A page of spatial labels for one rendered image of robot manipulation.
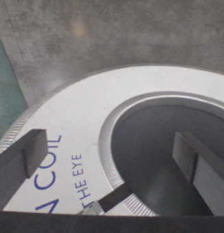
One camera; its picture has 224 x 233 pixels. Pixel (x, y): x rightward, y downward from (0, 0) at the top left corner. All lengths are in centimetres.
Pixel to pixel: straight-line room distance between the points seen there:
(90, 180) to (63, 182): 7
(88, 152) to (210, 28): 102
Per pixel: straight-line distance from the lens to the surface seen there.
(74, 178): 45
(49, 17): 128
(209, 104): 77
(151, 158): 103
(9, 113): 195
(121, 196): 42
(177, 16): 118
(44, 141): 16
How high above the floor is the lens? 114
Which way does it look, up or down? 49 degrees down
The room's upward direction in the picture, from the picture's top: 168 degrees counter-clockwise
